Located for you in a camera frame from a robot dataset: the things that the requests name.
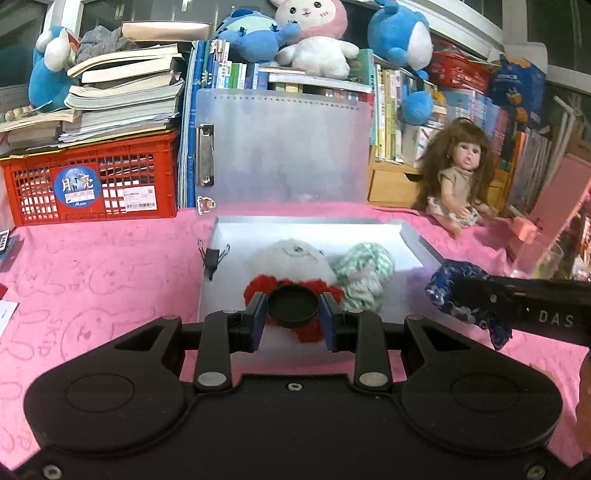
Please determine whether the long haired baby doll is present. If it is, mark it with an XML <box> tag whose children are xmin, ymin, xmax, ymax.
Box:
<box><xmin>414</xmin><ymin>117</ymin><xmax>498</xmax><ymax>239</ymax></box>

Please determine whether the blue white plush right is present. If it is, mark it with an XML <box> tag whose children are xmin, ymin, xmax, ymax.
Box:
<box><xmin>368</xmin><ymin>1</ymin><xmax>433</xmax><ymax>126</ymax></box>

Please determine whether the clear glass cup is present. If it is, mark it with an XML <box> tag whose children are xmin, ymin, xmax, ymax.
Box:
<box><xmin>508</xmin><ymin>233</ymin><xmax>564</xmax><ymax>279</ymax></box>

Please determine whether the pink white bunny plush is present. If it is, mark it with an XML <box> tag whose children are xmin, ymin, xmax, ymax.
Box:
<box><xmin>271</xmin><ymin>0</ymin><xmax>360</xmax><ymax>80</ymax></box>

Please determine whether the blue cardboard box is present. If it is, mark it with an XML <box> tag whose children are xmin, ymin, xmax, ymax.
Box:
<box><xmin>488</xmin><ymin>54</ymin><xmax>546</xmax><ymax>128</ymax></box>

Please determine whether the green checked scrunchie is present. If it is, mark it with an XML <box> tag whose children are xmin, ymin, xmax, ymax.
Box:
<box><xmin>329</xmin><ymin>242</ymin><xmax>396</xmax><ymax>312</ymax></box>

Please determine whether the pink stand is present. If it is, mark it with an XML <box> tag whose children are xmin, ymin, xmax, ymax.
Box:
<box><xmin>507</xmin><ymin>154</ymin><xmax>590</xmax><ymax>257</ymax></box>

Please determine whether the blue plush lying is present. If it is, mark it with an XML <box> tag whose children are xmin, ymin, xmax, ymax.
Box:
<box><xmin>213</xmin><ymin>8</ymin><xmax>301</xmax><ymax>63</ymax></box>

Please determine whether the red knitted scrunchie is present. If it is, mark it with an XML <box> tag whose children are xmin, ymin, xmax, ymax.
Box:
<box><xmin>243</xmin><ymin>275</ymin><xmax>345</xmax><ymax>343</ymax></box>

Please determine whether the white shallow box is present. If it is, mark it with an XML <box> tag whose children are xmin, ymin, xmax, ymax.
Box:
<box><xmin>198</xmin><ymin>216</ymin><xmax>444</xmax><ymax>324</ymax></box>

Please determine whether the white fluffy scrunchie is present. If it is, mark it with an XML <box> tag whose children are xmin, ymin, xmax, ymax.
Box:
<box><xmin>245</xmin><ymin>239</ymin><xmax>337</xmax><ymax>285</ymax></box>

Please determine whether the blue white plush left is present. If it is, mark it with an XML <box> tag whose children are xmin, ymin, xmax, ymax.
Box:
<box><xmin>28</xmin><ymin>26</ymin><xmax>79</xmax><ymax>109</ymax></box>

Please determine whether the blue white plush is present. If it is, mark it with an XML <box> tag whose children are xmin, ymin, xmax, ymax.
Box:
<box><xmin>28</xmin><ymin>26</ymin><xmax>79</xmax><ymax>109</ymax></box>
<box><xmin>368</xmin><ymin>1</ymin><xmax>433</xmax><ymax>126</ymax></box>

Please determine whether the translucent clipboard folder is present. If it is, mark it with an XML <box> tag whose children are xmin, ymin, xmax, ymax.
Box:
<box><xmin>190</xmin><ymin>89</ymin><xmax>372</xmax><ymax>215</ymax></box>

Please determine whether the red basket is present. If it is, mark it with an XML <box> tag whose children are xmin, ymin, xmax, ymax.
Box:
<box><xmin>428</xmin><ymin>39</ymin><xmax>498</xmax><ymax>94</ymax></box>

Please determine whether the blue floral scrunchie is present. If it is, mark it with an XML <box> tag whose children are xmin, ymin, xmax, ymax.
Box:
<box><xmin>425</xmin><ymin>260</ymin><xmax>512</xmax><ymax>350</ymax></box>

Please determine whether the red plastic crate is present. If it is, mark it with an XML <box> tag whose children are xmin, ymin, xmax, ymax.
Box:
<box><xmin>1</xmin><ymin>130</ymin><xmax>178</xmax><ymax>227</ymax></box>

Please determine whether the stack of books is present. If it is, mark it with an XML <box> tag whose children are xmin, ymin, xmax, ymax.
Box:
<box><xmin>1</xmin><ymin>21</ymin><xmax>211</xmax><ymax>156</ymax></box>

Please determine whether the black binder clip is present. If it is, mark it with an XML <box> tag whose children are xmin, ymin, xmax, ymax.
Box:
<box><xmin>197</xmin><ymin>240</ymin><xmax>230</xmax><ymax>281</ymax></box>

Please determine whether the black round cap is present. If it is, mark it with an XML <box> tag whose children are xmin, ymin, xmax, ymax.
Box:
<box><xmin>266</xmin><ymin>284</ymin><xmax>320</xmax><ymax>329</ymax></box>

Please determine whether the wooden drawer organizer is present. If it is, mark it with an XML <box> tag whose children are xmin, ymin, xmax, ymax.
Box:
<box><xmin>367</xmin><ymin>146</ymin><xmax>510</xmax><ymax>211</ymax></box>

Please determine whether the row of upright books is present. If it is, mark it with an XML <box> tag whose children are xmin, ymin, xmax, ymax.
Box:
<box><xmin>176</xmin><ymin>39</ymin><xmax>527</xmax><ymax>209</ymax></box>

